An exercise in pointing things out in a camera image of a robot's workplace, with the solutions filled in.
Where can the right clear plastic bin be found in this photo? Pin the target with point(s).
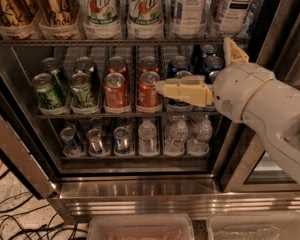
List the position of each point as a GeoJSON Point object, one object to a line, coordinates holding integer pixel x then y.
{"type": "Point", "coordinates": [266, 225]}

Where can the front right orange can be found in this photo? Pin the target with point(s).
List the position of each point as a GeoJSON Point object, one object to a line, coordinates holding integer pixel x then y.
{"type": "Point", "coordinates": [147, 94]}

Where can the back right orange can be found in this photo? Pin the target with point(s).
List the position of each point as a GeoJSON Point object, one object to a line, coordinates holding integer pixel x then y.
{"type": "Point", "coordinates": [149, 63]}

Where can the front left green can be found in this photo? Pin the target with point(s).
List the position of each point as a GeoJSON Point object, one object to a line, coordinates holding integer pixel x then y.
{"type": "Point", "coordinates": [48, 92]}

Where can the left 7up bottle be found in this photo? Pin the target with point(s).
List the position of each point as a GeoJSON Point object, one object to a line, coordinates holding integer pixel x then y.
{"type": "Point", "coordinates": [102, 19]}

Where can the right blue silver can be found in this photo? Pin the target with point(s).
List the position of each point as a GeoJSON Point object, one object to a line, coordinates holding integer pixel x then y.
{"type": "Point", "coordinates": [122, 140]}

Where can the back left orange can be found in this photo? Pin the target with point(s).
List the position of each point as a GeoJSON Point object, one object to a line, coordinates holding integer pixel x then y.
{"type": "Point", "coordinates": [117, 64]}

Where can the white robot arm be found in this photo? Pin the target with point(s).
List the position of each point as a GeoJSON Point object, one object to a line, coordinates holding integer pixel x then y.
{"type": "Point", "coordinates": [273, 113]}

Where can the gold lacroix can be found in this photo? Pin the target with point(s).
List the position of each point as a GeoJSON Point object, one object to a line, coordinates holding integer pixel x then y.
{"type": "Point", "coordinates": [59, 17]}
{"type": "Point", "coordinates": [16, 17]}

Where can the left gold LaCroix can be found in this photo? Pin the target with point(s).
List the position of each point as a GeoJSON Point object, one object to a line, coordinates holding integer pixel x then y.
{"type": "Point", "coordinates": [16, 17]}

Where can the front right green can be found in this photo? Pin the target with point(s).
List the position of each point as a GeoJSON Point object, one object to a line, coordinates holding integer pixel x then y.
{"type": "Point", "coordinates": [81, 88]}

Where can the right gold LaCroix can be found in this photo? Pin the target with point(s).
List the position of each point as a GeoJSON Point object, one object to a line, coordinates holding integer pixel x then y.
{"type": "Point", "coordinates": [59, 17]}

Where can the blue silver can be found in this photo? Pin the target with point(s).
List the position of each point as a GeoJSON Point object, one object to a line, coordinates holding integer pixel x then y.
{"type": "Point", "coordinates": [71, 140]}
{"type": "Point", "coordinates": [96, 146]}
{"type": "Point", "coordinates": [122, 140]}

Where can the middle right Pepsi can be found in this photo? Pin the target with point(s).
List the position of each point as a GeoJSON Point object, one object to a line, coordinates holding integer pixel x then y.
{"type": "Point", "coordinates": [212, 63]}

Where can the green can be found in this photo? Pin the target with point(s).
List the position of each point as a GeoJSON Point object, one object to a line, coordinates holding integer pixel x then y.
{"type": "Point", "coordinates": [81, 88]}
{"type": "Point", "coordinates": [55, 68]}
{"type": "Point", "coordinates": [88, 66]}
{"type": "Point", "coordinates": [48, 92]}

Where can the back left green can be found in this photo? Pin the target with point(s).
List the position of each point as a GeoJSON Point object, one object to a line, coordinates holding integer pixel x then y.
{"type": "Point", "coordinates": [55, 68]}

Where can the open steel fridge door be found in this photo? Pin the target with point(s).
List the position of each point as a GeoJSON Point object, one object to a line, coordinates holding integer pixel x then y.
{"type": "Point", "coordinates": [27, 144]}

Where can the white black Teas Tea bottle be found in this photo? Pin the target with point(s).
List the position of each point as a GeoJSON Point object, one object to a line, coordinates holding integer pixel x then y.
{"type": "Point", "coordinates": [229, 16]}

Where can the orange can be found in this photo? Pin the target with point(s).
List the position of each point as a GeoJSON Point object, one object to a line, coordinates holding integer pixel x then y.
{"type": "Point", "coordinates": [117, 64]}
{"type": "Point", "coordinates": [147, 94]}
{"type": "Point", "coordinates": [115, 89]}
{"type": "Point", "coordinates": [149, 63]}

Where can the pepsi can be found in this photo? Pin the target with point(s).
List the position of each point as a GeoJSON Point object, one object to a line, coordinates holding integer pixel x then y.
{"type": "Point", "coordinates": [210, 77]}
{"type": "Point", "coordinates": [212, 63]}
{"type": "Point", "coordinates": [200, 52]}
{"type": "Point", "coordinates": [176, 64]}
{"type": "Point", "coordinates": [179, 75]}

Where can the clear water bottle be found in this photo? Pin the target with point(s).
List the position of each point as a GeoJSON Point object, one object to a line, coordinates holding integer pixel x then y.
{"type": "Point", "coordinates": [176, 138]}
{"type": "Point", "coordinates": [147, 138]}
{"type": "Point", "coordinates": [198, 144]}

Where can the left clear water bottle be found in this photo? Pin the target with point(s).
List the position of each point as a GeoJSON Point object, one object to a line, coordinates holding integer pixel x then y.
{"type": "Point", "coordinates": [147, 138]}

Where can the white blue Teas Tea bottle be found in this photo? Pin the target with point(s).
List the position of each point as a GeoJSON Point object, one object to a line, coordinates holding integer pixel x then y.
{"type": "Point", "coordinates": [187, 17]}

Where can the front left Pepsi can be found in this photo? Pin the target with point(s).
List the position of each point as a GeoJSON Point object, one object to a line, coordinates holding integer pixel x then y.
{"type": "Point", "coordinates": [179, 75]}

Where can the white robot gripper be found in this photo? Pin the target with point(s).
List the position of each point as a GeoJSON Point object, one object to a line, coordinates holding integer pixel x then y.
{"type": "Point", "coordinates": [240, 90]}

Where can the back left Pepsi can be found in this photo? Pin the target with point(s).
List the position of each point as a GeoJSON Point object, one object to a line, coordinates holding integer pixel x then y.
{"type": "Point", "coordinates": [176, 64]}

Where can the clear plastic bin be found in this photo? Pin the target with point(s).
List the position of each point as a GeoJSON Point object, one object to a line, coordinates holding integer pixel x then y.
{"type": "Point", "coordinates": [141, 227]}
{"type": "Point", "coordinates": [266, 225]}

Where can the left clear plastic bin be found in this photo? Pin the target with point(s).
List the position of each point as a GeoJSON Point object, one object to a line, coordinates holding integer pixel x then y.
{"type": "Point", "coordinates": [141, 227]}

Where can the back right green can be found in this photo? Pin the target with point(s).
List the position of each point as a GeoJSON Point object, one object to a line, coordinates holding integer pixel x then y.
{"type": "Point", "coordinates": [88, 66]}

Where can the stainless steel fridge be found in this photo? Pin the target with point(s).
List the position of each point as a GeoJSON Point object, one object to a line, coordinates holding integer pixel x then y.
{"type": "Point", "coordinates": [236, 175]}

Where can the middle blue silver can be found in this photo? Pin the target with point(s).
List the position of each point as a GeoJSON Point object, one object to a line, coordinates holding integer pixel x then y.
{"type": "Point", "coordinates": [96, 146]}

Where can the front left orange can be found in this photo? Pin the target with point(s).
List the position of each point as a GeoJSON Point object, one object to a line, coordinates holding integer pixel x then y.
{"type": "Point", "coordinates": [115, 89]}

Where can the middle clear water bottle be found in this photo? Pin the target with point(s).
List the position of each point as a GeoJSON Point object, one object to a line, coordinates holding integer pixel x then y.
{"type": "Point", "coordinates": [176, 138]}

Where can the right clear water bottle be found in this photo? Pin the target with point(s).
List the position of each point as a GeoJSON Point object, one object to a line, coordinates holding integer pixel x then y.
{"type": "Point", "coordinates": [198, 144]}

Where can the front right Pepsi can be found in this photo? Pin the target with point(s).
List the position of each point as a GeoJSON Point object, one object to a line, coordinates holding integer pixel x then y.
{"type": "Point", "coordinates": [210, 77]}

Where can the back right Pepsi can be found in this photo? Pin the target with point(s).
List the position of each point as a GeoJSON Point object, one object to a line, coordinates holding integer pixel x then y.
{"type": "Point", "coordinates": [200, 52]}

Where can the right 7up bottle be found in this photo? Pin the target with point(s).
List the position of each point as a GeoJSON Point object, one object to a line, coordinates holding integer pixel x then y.
{"type": "Point", "coordinates": [144, 19]}

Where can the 7up bottle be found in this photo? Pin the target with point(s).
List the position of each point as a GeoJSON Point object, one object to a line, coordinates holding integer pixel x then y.
{"type": "Point", "coordinates": [102, 19]}
{"type": "Point", "coordinates": [144, 19]}

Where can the left blue silver can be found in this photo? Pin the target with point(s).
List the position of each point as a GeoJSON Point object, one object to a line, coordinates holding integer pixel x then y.
{"type": "Point", "coordinates": [71, 140]}

